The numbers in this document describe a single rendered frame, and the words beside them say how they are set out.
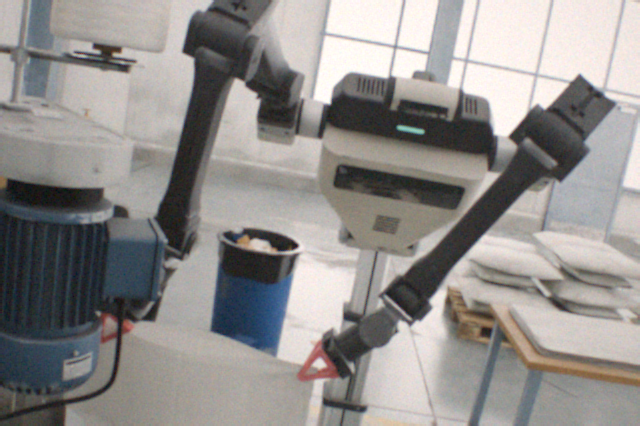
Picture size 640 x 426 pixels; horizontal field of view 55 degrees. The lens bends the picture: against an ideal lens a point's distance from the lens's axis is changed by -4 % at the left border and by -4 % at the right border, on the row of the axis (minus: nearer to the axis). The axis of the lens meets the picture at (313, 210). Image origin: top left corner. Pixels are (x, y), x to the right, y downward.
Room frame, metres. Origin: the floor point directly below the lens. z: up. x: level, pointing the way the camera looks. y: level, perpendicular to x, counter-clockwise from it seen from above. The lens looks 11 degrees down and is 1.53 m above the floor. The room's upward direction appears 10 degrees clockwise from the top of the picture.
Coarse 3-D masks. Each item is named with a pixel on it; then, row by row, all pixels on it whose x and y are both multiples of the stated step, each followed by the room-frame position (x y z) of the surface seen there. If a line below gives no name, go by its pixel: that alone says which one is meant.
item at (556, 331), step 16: (512, 304) 2.56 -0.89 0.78; (528, 320) 2.38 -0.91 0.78; (544, 320) 2.41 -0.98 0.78; (560, 320) 2.45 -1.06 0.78; (576, 320) 2.49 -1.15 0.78; (592, 320) 2.53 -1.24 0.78; (608, 320) 2.57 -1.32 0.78; (544, 336) 2.22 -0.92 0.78; (560, 336) 2.25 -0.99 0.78; (576, 336) 2.28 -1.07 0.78; (592, 336) 2.31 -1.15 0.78; (608, 336) 2.35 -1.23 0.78; (624, 336) 2.38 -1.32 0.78; (576, 352) 2.10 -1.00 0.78; (592, 352) 2.13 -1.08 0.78; (608, 352) 2.16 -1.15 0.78; (624, 352) 2.19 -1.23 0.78
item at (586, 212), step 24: (624, 120) 8.99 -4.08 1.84; (600, 144) 8.99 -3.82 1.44; (624, 144) 8.99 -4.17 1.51; (576, 168) 8.98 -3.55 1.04; (600, 168) 8.99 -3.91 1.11; (624, 168) 8.98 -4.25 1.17; (552, 192) 9.01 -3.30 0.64; (576, 192) 9.00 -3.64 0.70; (600, 192) 8.99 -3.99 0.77; (552, 216) 9.00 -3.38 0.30; (576, 216) 9.00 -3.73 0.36; (600, 216) 8.99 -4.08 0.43; (600, 240) 8.99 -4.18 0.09
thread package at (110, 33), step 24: (72, 0) 0.84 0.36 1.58; (96, 0) 0.84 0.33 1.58; (120, 0) 0.85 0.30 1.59; (144, 0) 0.87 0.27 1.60; (168, 0) 0.91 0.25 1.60; (72, 24) 0.84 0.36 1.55; (96, 24) 0.84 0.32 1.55; (120, 24) 0.85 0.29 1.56; (144, 24) 0.87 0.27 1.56; (168, 24) 0.92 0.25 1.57; (96, 48) 0.90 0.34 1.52; (120, 48) 0.92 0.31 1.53; (144, 48) 0.88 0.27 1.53
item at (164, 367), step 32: (128, 320) 1.14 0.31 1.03; (128, 352) 1.08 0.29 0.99; (160, 352) 1.06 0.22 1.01; (192, 352) 1.16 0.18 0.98; (224, 352) 1.15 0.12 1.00; (256, 352) 1.12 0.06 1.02; (96, 384) 1.11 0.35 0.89; (128, 384) 1.08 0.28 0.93; (160, 384) 1.06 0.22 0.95; (192, 384) 1.05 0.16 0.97; (224, 384) 1.06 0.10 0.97; (256, 384) 1.08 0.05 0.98; (288, 384) 1.09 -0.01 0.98; (96, 416) 1.11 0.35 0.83; (128, 416) 1.07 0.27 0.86; (160, 416) 1.05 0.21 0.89; (192, 416) 1.05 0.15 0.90; (224, 416) 1.06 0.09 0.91; (256, 416) 1.08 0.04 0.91; (288, 416) 1.09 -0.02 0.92
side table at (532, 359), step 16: (496, 304) 2.64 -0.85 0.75; (496, 320) 2.48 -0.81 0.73; (512, 320) 2.44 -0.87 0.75; (496, 336) 2.58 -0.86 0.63; (512, 336) 2.25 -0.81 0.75; (496, 352) 2.57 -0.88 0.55; (528, 352) 2.11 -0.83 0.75; (528, 368) 2.03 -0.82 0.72; (544, 368) 2.03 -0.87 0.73; (560, 368) 2.03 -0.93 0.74; (576, 368) 2.04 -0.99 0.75; (592, 368) 2.05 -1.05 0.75; (608, 368) 2.08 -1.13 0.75; (480, 384) 2.58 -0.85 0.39; (528, 384) 2.06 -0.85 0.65; (624, 384) 2.02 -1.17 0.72; (480, 400) 2.57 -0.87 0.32; (528, 400) 2.06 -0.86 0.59; (480, 416) 2.57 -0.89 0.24; (528, 416) 2.05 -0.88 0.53
